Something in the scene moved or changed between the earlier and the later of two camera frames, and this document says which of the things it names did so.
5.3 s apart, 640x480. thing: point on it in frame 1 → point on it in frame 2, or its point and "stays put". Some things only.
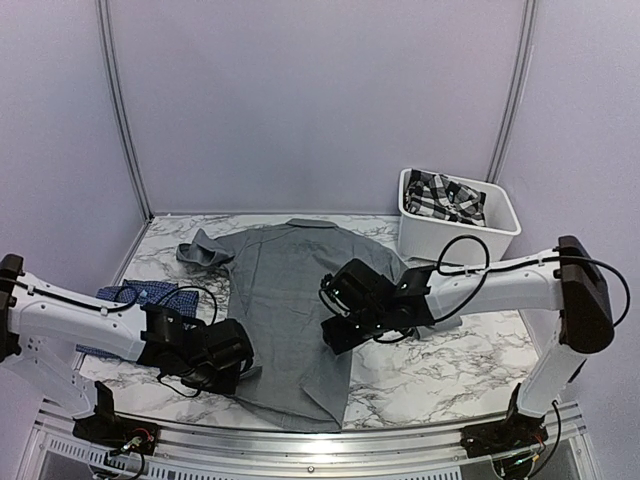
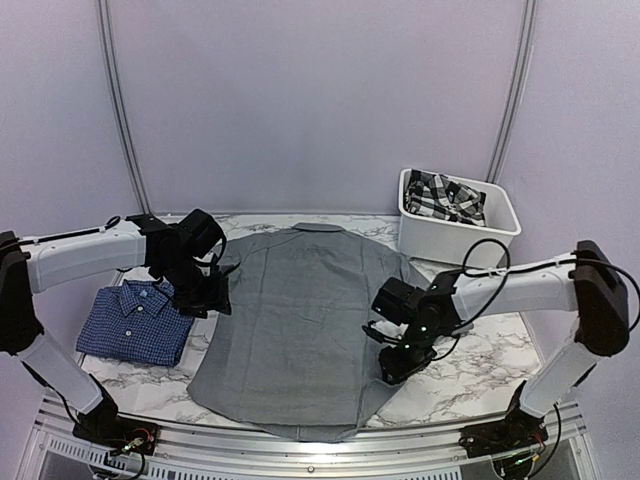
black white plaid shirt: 439,195 stays put
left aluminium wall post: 103,19 stays put
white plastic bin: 423,238 stays put
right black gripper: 336,335 → 398,369
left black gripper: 228,385 → 217,299
